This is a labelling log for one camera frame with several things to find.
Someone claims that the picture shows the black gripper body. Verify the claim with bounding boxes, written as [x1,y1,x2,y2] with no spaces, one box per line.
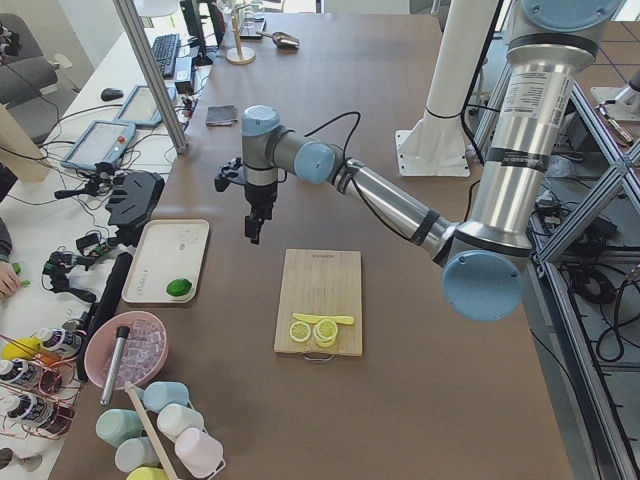
[244,182,278,220]

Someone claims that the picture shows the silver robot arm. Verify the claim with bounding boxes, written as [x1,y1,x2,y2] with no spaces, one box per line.
[240,1,619,321]

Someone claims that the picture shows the pink bowl with ice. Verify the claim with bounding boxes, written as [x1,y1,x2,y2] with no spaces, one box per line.
[84,311,169,390]

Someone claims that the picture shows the wooden cutting board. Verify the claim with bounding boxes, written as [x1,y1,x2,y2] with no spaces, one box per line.
[274,249,363,357]

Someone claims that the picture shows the cream rabbit tray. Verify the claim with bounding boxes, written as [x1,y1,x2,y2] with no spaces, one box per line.
[121,219,210,305]

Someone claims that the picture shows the folded grey cloth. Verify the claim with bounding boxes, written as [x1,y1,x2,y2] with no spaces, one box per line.
[205,105,238,127]

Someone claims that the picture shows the green lime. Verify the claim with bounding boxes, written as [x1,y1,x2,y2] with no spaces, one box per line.
[165,278,192,298]

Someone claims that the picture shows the lemon slice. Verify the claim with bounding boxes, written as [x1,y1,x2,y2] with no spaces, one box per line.
[289,321,312,343]

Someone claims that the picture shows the stacked lemon slices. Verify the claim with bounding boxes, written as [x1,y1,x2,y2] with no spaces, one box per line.
[313,318,339,348]

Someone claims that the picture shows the yellow plastic knife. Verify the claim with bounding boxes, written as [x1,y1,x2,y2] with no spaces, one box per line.
[292,313,355,325]

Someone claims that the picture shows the wooden mug tree stand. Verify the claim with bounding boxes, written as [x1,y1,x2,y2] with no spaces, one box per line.
[222,1,256,65]

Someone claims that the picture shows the blue teach pendant far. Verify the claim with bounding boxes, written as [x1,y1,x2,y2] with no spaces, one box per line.
[115,85,162,129]

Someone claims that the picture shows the blue teach pendant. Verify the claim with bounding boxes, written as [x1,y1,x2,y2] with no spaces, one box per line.
[61,120,136,171]
[115,85,162,129]

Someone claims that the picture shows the metal ice scoop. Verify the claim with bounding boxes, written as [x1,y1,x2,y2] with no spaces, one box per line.
[259,31,300,50]

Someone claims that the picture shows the blue teach pendant near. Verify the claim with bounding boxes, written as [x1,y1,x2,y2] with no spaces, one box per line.
[61,120,136,171]

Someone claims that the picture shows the steel muddler black tip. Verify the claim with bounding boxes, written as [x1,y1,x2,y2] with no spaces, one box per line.
[99,326,131,407]

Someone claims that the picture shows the black keyboard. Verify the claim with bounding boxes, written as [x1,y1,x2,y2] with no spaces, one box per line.
[151,33,181,79]

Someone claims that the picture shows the black computer mouse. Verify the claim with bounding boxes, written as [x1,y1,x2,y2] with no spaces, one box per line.
[100,88,124,102]

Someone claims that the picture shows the light blue cup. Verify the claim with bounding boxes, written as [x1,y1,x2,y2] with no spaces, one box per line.
[143,381,190,413]

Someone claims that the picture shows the black monitor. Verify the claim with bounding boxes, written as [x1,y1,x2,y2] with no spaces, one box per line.
[179,0,226,66]

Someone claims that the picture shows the white mint cup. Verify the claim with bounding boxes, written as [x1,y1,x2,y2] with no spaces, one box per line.
[156,403,205,442]

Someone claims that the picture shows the pink cup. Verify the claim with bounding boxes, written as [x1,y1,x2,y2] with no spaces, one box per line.
[174,428,226,479]

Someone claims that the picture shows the green cup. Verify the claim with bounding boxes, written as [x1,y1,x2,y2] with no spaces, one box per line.
[95,409,143,448]

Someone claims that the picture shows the yellow lemon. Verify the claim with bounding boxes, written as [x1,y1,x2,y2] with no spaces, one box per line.
[1,337,41,360]

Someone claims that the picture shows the yellow cup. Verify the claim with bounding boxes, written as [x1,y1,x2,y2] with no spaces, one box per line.
[126,466,168,480]

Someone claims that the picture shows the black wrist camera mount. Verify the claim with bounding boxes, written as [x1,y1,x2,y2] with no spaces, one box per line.
[213,157,245,192]

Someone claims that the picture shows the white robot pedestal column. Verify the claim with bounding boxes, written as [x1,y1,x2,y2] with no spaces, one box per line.
[396,0,501,177]

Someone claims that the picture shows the white wire cup rack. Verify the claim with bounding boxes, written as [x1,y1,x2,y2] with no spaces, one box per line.
[125,382,227,479]

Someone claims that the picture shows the aluminium frame post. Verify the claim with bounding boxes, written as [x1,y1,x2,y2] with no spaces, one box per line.
[113,0,188,154]

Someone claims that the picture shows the copper wire bottle rack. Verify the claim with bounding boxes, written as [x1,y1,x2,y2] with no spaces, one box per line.
[1,335,83,440]

